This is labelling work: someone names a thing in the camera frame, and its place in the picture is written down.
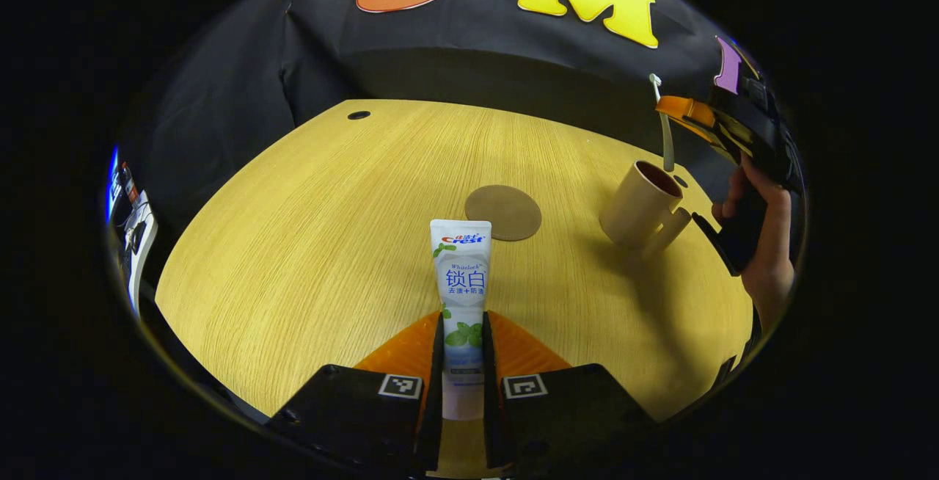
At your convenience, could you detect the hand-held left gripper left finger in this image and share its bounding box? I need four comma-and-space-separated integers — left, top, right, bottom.
266, 311, 446, 476

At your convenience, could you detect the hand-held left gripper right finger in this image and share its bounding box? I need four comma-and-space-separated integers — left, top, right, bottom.
481, 311, 658, 478

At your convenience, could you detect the pale green toothbrush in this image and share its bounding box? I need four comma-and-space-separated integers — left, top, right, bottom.
648, 73, 676, 173

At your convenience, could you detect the beige cup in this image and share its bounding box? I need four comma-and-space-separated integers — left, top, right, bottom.
599, 160, 693, 258

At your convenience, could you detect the white toothpaste tube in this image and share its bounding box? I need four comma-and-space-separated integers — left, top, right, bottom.
429, 219, 493, 421

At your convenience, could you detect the round brown coaster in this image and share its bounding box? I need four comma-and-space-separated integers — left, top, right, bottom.
464, 185, 543, 241

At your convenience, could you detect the black backdrop cloth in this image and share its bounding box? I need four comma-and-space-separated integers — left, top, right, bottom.
110, 0, 800, 268

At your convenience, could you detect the white side desk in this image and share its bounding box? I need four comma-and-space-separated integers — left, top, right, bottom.
128, 188, 159, 313

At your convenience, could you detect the computer monitor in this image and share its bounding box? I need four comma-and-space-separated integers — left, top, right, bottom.
106, 145, 123, 225

